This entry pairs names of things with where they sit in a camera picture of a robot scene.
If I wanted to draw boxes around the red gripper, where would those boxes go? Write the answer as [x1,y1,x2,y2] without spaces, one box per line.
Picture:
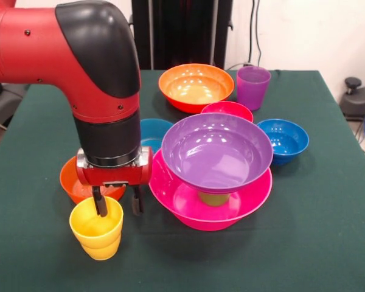
[75,146,155,217]

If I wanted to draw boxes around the yellow cup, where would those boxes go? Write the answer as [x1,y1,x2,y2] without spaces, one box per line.
[69,196,124,262]

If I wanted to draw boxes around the large pink bowl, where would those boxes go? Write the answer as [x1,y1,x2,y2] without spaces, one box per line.
[148,148,273,232]

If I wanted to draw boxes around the light blue bowl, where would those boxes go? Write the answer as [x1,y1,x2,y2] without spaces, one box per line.
[139,118,174,150]

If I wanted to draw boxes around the green cup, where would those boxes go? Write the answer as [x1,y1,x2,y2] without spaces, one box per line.
[199,191,231,207]

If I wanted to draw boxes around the large purple bowl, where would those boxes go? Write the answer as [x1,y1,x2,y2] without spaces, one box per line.
[161,113,274,195]

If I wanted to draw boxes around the dark blue bowl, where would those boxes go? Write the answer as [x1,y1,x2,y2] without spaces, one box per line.
[257,119,310,166]

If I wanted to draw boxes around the small orange-red bowl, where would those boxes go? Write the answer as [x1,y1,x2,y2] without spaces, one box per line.
[59,155,127,205]

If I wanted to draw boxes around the large orange bowl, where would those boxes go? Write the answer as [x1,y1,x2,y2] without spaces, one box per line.
[158,63,235,115]

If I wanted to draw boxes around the small red bowl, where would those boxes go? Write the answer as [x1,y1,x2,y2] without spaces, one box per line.
[200,101,254,122]

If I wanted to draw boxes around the black stand base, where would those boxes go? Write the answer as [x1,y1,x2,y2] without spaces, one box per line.
[0,84,29,127]

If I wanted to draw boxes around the purple cup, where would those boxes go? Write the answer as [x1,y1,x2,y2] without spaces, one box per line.
[236,66,272,111]

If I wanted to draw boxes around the dark green table cloth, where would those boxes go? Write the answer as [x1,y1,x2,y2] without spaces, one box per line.
[0,69,365,292]

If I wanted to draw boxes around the black stand with knob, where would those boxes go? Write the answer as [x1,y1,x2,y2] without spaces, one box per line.
[340,77,365,121]

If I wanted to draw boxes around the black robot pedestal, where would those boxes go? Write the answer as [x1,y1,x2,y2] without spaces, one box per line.
[128,0,234,71]

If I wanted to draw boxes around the thin black wall cable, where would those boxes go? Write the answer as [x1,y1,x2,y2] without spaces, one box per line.
[248,0,256,66]
[255,0,262,67]

